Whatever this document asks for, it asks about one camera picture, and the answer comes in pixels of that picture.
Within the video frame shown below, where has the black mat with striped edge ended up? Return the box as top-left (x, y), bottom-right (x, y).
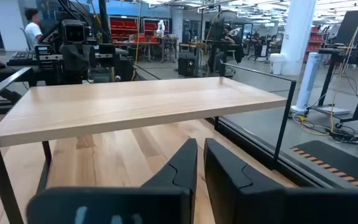
top-left (290, 139), bottom-right (358, 190)

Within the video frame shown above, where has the black monitor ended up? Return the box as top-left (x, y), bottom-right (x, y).
top-left (334, 8), bottom-right (358, 46)
top-left (209, 17), bottom-right (226, 43)

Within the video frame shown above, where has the workbench table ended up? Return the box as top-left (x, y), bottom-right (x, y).
top-left (113, 36), bottom-right (180, 63)

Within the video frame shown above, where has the black keyboard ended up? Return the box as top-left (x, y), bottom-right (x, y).
top-left (6, 50), bottom-right (39, 67)

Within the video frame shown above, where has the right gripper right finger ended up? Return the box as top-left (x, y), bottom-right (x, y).
top-left (203, 138), bottom-right (358, 224)

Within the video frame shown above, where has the black office desk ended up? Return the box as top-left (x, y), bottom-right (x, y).
top-left (178, 40), bottom-right (245, 77)

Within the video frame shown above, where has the white tower fan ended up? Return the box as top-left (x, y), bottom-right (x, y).
top-left (290, 52), bottom-right (323, 114)

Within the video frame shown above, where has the black power strip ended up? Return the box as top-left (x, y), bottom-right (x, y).
top-left (329, 130), bottom-right (358, 144)

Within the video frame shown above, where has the wooden shelf with black frame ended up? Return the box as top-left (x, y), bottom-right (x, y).
top-left (0, 63), bottom-right (297, 224)

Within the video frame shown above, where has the white trash bin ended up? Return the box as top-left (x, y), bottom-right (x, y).
top-left (268, 52), bottom-right (287, 75)

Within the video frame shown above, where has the rack with red bins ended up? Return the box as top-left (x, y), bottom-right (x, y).
top-left (141, 17), bottom-right (170, 40)
top-left (109, 15), bottom-right (139, 43)
top-left (305, 26), bottom-right (326, 62)

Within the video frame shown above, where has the yellow cable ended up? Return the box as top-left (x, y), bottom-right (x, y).
top-left (295, 9), bottom-right (358, 137)

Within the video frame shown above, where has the black computer box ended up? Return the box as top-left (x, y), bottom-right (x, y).
top-left (177, 51), bottom-right (200, 78)

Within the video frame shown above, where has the white pillar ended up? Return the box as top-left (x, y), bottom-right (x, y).
top-left (280, 0), bottom-right (318, 77)
top-left (0, 0), bottom-right (29, 52)

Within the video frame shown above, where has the grey desk with black base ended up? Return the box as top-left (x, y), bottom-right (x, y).
top-left (0, 49), bottom-right (136, 83)

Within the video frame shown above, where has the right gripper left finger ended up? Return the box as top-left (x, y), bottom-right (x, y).
top-left (25, 138), bottom-right (198, 224)

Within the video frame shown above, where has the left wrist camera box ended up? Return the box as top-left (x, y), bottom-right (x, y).
top-left (60, 19), bottom-right (88, 44)

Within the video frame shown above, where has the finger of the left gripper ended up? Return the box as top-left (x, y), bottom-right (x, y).
top-left (60, 45), bottom-right (80, 85)
top-left (78, 45), bottom-right (97, 85)

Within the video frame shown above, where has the person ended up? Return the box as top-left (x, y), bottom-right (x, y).
top-left (222, 24), bottom-right (246, 65)
top-left (23, 7), bottom-right (45, 50)

